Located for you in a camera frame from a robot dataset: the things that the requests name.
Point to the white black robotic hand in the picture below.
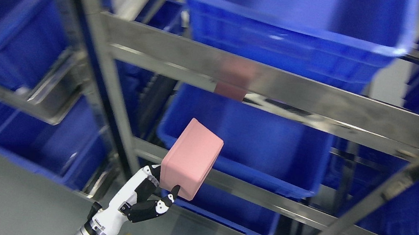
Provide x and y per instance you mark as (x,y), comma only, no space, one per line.
(132,203)

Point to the pink plastic storage box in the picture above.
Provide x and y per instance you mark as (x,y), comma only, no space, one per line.
(190,159)

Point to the blue shelf bin lower left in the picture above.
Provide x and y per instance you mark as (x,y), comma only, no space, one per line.
(67,153)

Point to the blue shelf bin middle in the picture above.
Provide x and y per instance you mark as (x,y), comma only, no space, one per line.
(261,148)

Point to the steel shelf rack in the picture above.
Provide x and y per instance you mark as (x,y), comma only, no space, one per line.
(128,58)

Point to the blue shelf bin upper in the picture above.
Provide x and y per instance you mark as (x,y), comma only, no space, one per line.
(342,43)

